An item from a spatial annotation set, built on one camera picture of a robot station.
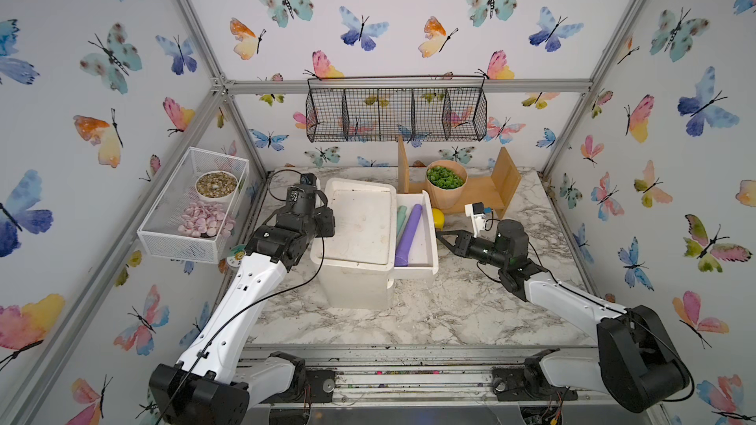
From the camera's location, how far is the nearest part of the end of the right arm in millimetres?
655

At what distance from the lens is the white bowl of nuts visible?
2.32ft

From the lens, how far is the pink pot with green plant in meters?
0.93
